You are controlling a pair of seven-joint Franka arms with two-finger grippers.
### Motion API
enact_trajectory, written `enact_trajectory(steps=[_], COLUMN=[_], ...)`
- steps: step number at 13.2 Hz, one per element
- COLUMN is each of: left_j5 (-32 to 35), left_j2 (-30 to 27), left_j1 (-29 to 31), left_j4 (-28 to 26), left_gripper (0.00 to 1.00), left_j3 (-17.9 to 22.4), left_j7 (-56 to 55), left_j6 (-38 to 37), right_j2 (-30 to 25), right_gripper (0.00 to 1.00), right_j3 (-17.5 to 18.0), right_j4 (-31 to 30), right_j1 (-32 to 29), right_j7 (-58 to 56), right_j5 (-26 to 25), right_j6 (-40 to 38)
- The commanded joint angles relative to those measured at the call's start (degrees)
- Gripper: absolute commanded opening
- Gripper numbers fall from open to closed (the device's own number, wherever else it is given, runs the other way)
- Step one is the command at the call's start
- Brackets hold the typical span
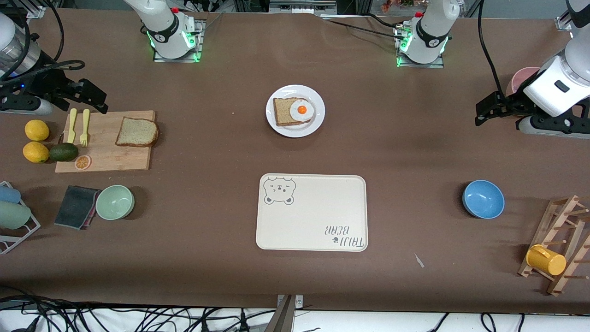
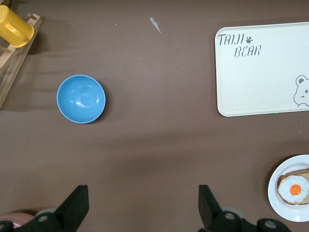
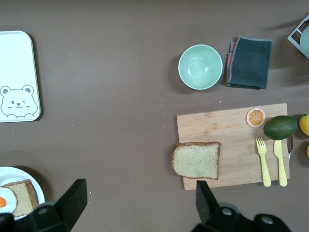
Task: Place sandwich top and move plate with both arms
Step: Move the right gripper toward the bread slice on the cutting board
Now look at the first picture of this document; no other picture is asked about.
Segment brown bread slice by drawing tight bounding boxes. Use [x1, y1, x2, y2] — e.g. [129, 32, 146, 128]
[115, 117, 159, 148]

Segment round white plate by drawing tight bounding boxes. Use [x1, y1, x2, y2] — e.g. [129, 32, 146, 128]
[266, 84, 326, 138]

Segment yellow plastic fork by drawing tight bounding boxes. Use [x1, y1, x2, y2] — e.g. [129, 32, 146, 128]
[80, 109, 91, 148]

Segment pink bowl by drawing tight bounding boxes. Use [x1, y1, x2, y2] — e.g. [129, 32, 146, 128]
[506, 67, 542, 97]

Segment yellow lemon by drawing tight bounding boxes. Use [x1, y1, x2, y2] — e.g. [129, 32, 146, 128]
[23, 142, 50, 164]
[24, 119, 50, 142]

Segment dark green avocado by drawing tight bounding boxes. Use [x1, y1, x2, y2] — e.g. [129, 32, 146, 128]
[48, 142, 79, 162]

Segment bamboo cutting board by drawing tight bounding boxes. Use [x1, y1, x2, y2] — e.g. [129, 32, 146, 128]
[55, 110, 156, 173]

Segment blue bowl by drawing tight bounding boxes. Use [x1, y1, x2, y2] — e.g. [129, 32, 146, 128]
[462, 180, 505, 219]

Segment dark grey folded cloth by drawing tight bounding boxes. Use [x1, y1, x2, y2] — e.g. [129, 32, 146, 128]
[54, 185, 101, 230]

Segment pale green bowl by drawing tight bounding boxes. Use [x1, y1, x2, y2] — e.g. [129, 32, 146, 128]
[95, 185, 135, 220]

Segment light blue cup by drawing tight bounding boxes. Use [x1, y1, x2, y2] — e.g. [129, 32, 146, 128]
[0, 185, 22, 204]

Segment pink folded cloth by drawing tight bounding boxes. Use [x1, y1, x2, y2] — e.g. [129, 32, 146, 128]
[84, 189, 101, 230]

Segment pale green cup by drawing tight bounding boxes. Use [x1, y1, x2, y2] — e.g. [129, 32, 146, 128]
[0, 202, 32, 230]

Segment wooden cup drying rack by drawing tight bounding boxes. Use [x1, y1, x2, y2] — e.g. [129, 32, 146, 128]
[518, 195, 590, 296]

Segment yellow mug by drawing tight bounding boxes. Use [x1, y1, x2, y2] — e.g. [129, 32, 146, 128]
[526, 244, 567, 276]

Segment toy fried egg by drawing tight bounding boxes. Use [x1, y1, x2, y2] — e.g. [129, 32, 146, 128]
[289, 99, 316, 123]

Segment toasted bread slice under egg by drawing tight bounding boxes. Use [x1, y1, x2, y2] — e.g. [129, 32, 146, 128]
[273, 97, 316, 126]

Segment cream bear print tray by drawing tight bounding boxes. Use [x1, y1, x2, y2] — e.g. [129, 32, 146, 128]
[256, 173, 369, 252]

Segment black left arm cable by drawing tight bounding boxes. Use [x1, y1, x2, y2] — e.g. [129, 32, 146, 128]
[477, 0, 508, 98]

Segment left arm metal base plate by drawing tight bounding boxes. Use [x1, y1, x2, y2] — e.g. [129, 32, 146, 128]
[395, 23, 446, 69]

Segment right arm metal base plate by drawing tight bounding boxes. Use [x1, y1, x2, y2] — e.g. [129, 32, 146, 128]
[153, 18, 204, 63]

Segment white wire dish rack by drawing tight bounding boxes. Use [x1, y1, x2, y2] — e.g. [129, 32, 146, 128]
[0, 181, 41, 255]

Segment black base power cable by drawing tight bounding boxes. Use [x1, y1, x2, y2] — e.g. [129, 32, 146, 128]
[322, 14, 407, 40]

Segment aluminium frame structure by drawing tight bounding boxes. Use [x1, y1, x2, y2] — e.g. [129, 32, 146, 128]
[233, 0, 372, 17]

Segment tangled black floor cables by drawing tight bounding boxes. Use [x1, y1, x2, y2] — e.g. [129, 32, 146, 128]
[0, 286, 323, 332]

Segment metal table edge bracket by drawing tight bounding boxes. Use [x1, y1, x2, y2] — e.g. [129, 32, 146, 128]
[275, 294, 304, 332]

